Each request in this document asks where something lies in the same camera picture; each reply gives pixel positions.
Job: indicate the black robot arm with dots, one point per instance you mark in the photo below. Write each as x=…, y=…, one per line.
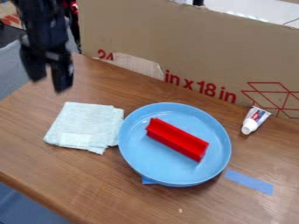
x=43, y=47

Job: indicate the cardboard box wall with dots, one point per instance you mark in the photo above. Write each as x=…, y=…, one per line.
x=233, y=58

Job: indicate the white toothpaste tube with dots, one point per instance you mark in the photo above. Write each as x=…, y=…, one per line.
x=256, y=118

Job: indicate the blue tape under plate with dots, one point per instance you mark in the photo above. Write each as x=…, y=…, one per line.
x=148, y=181

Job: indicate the red plastic block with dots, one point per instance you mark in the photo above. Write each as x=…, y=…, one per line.
x=178, y=139

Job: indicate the blue plate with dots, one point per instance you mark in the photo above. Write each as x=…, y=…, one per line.
x=156, y=160

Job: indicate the light blue folded cloth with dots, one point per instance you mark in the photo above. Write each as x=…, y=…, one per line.
x=86, y=126

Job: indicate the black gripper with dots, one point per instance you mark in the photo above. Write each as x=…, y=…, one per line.
x=45, y=46

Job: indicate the black computer with lights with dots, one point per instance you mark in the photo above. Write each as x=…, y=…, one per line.
x=67, y=6

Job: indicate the blue tape strip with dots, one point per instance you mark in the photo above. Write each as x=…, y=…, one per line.
x=250, y=182

